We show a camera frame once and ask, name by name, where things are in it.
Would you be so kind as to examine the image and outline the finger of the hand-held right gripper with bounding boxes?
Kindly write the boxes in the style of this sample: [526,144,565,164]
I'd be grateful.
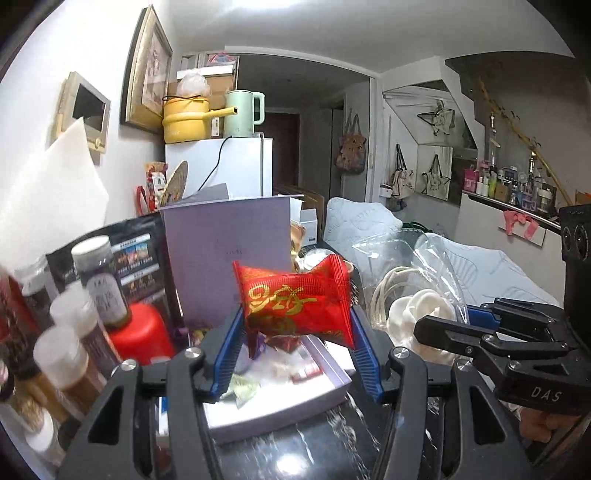
[413,314,580,385]
[466,298,566,342]

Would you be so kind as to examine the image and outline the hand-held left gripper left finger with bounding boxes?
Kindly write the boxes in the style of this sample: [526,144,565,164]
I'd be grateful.
[55,307,245,480]

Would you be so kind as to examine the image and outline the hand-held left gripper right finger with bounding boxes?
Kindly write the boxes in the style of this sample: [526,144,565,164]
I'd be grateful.
[348,305,539,480]

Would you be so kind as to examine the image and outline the clear bag white contents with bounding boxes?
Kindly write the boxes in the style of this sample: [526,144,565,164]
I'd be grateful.
[352,231,472,370]

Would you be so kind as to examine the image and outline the red gold-print packet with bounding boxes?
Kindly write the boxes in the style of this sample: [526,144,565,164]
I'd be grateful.
[232,254,357,350]

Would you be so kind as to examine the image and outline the lavender gift box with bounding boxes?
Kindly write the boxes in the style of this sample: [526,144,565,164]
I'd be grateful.
[159,196,355,445]

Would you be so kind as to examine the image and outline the person's right hand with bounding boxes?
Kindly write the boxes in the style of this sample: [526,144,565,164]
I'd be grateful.
[519,406,591,462]

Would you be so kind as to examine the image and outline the quilted leaf-pattern chair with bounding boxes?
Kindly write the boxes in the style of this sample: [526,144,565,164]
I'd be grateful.
[323,197,402,259]
[416,233,566,315]

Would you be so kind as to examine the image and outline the red canister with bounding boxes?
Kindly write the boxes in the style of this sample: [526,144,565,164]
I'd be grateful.
[108,302,175,367]

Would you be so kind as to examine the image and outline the white counter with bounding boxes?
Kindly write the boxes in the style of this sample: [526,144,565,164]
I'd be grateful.
[455,191,561,264]

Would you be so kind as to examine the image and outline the pink cloth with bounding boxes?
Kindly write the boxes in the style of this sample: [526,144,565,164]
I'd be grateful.
[503,210,541,241]

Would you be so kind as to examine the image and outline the row of cosmetic bottles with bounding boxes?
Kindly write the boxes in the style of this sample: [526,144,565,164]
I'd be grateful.
[463,159,561,213]

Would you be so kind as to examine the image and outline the black coffee bag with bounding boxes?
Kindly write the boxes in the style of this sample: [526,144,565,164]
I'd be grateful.
[46,215,181,333]

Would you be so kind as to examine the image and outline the canvas tote bag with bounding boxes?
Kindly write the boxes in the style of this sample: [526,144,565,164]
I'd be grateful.
[390,144,415,199]
[416,154,451,200]

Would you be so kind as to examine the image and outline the orange snack bag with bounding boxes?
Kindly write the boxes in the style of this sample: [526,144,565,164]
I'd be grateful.
[290,222,308,254]

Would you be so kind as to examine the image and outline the group of clear food jars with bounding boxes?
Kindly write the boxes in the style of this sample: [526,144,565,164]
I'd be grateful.
[0,234,134,467]

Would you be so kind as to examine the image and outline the white cardboard box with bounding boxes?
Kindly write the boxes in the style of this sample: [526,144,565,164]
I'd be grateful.
[290,196,319,245]

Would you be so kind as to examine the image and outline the woven round fan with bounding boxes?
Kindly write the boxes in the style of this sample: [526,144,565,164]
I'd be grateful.
[159,160,189,206]

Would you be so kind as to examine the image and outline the red white snack bag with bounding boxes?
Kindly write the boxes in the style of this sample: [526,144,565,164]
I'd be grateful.
[145,161,169,208]

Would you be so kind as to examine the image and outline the white fridge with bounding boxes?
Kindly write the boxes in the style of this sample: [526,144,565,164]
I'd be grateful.
[165,137,274,204]

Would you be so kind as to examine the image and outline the star-shaped canvas bag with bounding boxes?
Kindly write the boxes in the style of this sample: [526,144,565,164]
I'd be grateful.
[417,99,455,137]

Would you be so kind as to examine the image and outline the brown tote bag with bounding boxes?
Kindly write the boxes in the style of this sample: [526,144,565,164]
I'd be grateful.
[335,111,368,175]

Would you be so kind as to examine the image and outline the dark wooden door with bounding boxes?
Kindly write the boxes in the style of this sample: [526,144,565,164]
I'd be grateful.
[265,111,301,185]

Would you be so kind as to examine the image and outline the white paper sheet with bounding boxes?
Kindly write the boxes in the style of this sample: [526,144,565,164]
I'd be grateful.
[0,116,110,250]

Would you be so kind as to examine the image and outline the yellow pot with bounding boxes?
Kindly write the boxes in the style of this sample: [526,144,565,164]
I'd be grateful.
[161,95,238,144]

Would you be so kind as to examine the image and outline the green kettle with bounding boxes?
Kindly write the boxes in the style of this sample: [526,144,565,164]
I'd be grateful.
[224,89,266,139]

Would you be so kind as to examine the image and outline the white plastic bag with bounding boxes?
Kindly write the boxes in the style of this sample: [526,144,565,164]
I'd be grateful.
[177,73,211,99]

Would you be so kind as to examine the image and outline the black kettle cord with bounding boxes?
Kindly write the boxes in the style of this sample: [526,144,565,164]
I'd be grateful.
[198,136,232,195]

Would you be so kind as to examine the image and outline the wall intercom screen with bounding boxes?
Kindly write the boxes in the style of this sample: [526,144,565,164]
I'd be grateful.
[52,71,112,166]

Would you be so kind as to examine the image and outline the gold picture frame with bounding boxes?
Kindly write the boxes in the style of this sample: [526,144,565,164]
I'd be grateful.
[121,4,174,136]

